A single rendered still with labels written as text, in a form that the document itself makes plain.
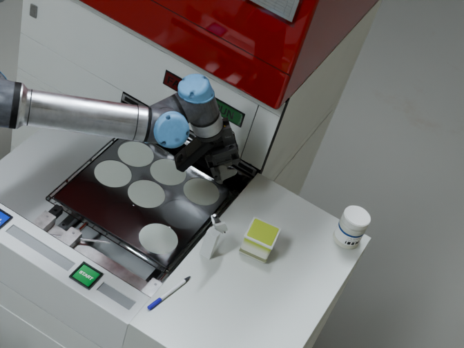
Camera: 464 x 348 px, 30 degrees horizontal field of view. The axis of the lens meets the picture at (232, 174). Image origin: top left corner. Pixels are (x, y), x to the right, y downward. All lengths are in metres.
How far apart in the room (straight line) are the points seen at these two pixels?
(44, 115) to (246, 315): 0.66
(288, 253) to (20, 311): 0.67
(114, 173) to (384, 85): 2.44
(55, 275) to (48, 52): 0.80
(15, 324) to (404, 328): 1.72
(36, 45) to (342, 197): 1.72
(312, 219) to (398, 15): 2.97
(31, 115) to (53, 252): 0.40
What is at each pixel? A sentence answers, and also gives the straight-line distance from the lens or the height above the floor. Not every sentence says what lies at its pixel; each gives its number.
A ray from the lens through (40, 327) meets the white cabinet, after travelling 2.19.
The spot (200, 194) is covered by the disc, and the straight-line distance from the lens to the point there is 2.33.
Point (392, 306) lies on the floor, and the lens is 3.51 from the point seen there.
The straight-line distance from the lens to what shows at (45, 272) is 2.02.
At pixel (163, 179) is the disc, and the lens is 2.34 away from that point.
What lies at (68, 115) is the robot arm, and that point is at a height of 1.35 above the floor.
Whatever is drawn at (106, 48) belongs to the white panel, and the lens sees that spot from 2.42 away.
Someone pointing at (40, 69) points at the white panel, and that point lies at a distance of 2.63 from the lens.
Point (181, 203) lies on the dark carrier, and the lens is 2.29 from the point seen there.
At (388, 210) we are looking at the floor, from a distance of 3.86.
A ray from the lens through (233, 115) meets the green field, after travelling 2.28.
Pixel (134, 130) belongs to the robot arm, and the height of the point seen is 1.34.
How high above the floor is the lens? 2.56
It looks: 43 degrees down
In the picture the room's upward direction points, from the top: 19 degrees clockwise
